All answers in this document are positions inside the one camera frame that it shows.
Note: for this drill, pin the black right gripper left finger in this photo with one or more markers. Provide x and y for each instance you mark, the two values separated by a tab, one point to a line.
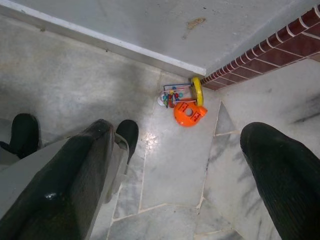
62	190

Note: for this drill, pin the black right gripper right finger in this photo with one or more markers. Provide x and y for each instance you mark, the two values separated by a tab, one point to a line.
287	180

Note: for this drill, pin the grey robot right leg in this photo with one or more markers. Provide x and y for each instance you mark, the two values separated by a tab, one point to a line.
15	180

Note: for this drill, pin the black robot left foot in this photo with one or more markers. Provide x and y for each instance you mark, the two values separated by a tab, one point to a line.
25	132

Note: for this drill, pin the black robot foot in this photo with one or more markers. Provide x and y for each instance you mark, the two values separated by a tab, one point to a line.
128	137
25	132

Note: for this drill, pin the black robot right foot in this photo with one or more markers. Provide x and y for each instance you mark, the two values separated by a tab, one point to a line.
128	137

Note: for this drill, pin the orange plastic toy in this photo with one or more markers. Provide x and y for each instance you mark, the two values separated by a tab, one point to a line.
182	120

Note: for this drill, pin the bead maze toy yellow base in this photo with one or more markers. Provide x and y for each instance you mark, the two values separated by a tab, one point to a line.
197	91

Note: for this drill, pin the white baseboard strip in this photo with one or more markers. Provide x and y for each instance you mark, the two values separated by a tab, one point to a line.
100	42

